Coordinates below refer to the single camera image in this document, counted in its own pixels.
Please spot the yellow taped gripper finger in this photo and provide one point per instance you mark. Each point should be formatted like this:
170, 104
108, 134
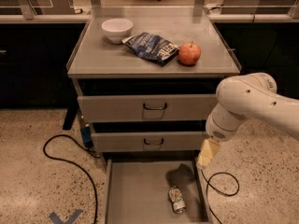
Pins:
208, 151

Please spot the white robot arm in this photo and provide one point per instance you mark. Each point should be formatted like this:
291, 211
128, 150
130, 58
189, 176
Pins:
239, 98

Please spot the grey top drawer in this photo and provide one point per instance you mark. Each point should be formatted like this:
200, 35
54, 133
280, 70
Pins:
130, 107

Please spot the grey drawer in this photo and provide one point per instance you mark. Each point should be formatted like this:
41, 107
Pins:
136, 192
126, 142
130, 107

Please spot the grey drawer cabinet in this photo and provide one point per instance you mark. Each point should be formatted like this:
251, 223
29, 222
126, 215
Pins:
146, 79

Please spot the grey bottom drawer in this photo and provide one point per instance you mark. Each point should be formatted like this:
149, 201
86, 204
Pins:
136, 192

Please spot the grey middle drawer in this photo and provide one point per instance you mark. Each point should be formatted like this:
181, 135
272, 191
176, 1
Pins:
126, 142

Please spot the red apple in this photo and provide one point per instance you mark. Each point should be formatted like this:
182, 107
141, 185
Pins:
189, 53

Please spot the blue chip bag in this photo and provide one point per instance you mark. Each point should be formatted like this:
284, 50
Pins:
152, 48

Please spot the blue power box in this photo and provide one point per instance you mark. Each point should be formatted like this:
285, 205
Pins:
86, 135

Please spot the white ceramic bowl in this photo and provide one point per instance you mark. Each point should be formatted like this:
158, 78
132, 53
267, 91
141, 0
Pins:
115, 30

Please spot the black middle drawer handle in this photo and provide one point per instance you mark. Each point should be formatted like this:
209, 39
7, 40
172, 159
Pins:
152, 143

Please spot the black drawer handle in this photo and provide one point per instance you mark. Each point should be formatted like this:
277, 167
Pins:
152, 143
155, 108

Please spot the black top drawer handle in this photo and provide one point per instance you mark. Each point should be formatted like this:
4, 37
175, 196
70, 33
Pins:
155, 108

